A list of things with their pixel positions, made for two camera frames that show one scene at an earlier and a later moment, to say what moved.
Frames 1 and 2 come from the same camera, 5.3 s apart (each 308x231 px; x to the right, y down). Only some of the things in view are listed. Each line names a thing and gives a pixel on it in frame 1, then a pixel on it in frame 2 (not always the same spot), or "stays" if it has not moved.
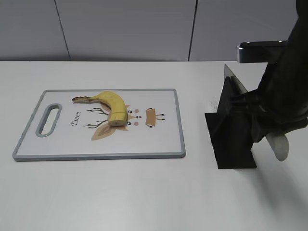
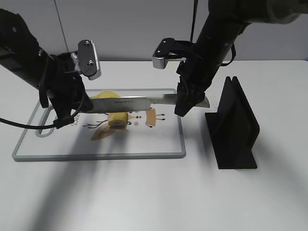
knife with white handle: [278, 142] → [133, 104]
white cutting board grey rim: [58, 129] stays
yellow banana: [116, 108] stays
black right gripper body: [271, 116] → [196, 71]
